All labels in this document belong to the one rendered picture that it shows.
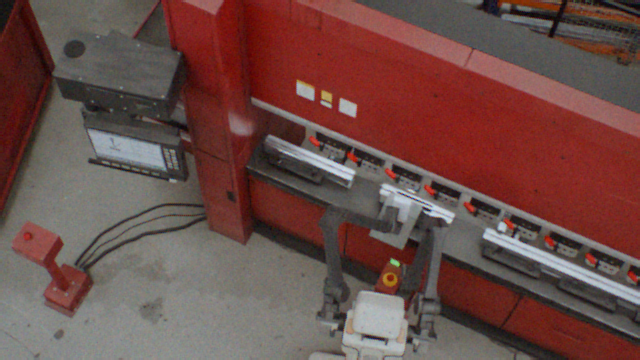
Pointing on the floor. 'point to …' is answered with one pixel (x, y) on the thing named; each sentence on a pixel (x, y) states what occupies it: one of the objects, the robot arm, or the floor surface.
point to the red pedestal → (55, 295)
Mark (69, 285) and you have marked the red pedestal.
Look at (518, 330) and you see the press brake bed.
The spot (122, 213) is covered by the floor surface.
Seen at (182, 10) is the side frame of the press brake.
